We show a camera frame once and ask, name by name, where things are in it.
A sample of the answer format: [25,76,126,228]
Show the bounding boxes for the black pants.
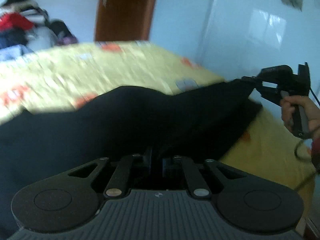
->
[1,80,262,239]

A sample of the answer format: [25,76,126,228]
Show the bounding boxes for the person right hand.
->
[280,95,319,138]

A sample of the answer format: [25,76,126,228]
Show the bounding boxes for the white wardrobe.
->
[150,0,319,93]

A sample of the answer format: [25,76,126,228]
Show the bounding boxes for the yellow floral bed quilt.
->
[1,42,316,204]

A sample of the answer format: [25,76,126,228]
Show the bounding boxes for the brown wooden door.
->
[94,0,156,41]

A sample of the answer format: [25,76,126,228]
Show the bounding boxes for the pile of clothes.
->
[1,0,78,53]

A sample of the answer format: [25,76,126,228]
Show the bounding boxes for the black cable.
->
[293,87,320,193]

